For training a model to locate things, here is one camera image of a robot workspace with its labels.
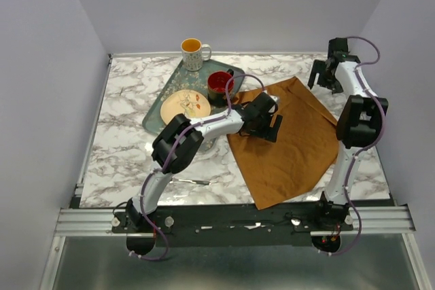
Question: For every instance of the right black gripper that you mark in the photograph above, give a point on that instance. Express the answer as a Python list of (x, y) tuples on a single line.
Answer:
[(318, 67)]

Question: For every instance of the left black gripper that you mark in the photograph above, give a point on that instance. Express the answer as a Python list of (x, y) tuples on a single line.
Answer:
[(268, 133)]

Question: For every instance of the brown cloth napkin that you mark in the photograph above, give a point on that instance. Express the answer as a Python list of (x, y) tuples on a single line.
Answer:
[(305, 148)]

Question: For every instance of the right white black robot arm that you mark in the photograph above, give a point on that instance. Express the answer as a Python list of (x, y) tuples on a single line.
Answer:
[(359, 127)]

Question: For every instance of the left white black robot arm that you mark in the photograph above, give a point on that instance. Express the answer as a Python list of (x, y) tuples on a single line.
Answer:
[(176, 146)]

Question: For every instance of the white mug yellow inside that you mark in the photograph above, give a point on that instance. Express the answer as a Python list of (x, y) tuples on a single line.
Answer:
[(194, 54)]

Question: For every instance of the red black mug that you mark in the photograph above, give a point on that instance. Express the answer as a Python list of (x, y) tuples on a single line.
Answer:
[(216, 86)]

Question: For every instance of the peach floral plate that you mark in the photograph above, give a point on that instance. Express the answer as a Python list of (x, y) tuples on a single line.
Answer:
[(188, 102)]

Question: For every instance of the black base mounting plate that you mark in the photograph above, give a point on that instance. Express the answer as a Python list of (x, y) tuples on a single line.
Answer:
[(231, 225)]

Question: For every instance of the green floral tray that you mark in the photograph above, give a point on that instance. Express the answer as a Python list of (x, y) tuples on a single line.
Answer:
[(183, 79)]

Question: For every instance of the silver fork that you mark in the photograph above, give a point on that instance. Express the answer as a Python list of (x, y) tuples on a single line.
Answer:
[(191, 181)]

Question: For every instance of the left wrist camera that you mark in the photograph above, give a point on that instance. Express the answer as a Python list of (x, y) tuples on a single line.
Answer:
[(275, 99)]

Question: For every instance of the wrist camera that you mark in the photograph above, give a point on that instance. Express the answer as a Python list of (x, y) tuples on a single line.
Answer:
[(338, 44), (275, 99)]

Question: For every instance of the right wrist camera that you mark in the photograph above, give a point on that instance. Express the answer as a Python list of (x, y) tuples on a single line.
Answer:
[(338, 44)]

